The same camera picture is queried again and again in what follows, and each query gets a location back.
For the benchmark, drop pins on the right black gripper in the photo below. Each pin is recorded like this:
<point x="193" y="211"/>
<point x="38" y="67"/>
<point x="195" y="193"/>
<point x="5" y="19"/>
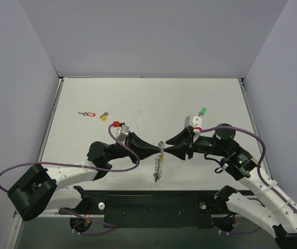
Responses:
<point x="189" y="146"/>

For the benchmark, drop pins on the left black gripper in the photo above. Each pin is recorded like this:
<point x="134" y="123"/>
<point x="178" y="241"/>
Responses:
<point x="131" y="147"/>

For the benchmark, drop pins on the yellow tag key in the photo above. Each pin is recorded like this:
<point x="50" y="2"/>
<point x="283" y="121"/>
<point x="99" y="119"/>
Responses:
<point x="161" y="158"/>

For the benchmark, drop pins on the silver spiked keyring disc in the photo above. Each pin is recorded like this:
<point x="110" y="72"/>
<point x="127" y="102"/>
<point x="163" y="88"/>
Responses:
<point x="158" y="166"/>

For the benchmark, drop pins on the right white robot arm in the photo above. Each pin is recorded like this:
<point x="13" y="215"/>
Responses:
<point x="277" y="215"/>

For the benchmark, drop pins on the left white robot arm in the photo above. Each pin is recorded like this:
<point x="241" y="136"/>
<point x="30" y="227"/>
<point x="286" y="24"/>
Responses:
<point x="47" y="185"/>

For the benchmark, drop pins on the green capped key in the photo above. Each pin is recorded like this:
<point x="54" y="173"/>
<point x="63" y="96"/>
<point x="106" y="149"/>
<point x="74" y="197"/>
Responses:
<point x="202" y="112"/>

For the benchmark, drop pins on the yellow capped key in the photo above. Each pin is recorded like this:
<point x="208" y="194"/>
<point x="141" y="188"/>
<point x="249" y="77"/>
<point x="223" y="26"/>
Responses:
<point x="103" y="117"/>

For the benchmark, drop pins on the red tag key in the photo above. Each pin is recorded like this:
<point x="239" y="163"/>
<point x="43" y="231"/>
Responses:
<point x="87" y="114"/>

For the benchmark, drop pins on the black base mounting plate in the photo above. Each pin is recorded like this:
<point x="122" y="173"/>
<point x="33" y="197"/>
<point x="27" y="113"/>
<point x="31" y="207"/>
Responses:
<point x="153" y="209"/>

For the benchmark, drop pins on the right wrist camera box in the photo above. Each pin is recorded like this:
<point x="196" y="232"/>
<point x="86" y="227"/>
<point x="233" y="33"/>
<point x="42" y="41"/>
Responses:
<point x="193" y="124"/>

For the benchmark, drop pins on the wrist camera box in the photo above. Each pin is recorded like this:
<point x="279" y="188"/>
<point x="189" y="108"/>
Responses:
<point x="193" y="124"/>
<point x="122" y="130"/>

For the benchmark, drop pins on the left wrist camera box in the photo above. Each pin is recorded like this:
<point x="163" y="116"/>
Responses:
<point x="122" y="130"/>

